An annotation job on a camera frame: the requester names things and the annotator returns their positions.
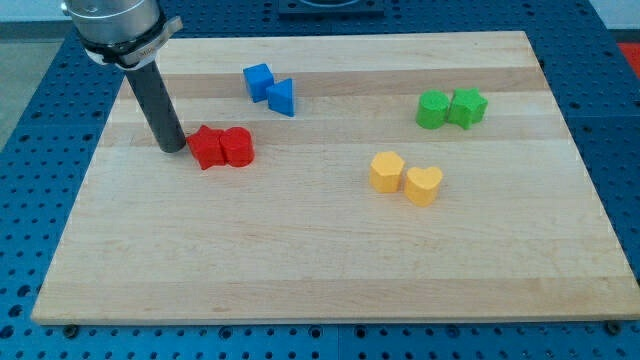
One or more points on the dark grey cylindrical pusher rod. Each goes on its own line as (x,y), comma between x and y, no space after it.
(153,98)

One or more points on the red star block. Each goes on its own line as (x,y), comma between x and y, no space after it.
(206,148)

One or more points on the red cylinder block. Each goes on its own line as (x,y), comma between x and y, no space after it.
(237,146)

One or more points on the green star block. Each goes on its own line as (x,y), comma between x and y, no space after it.
(467,107)

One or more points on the blue cube block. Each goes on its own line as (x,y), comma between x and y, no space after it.
(257,79)

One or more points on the blue triangle block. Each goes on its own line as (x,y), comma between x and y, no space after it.
(281,97)

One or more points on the yellow hexagon block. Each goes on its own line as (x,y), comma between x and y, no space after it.
(385,172)

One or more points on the wooden board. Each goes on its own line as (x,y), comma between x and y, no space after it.
(516,233)

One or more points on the green cylinder block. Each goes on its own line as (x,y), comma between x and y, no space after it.
(433,106)

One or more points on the yellow heart block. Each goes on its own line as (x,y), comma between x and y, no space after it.
(422,185)

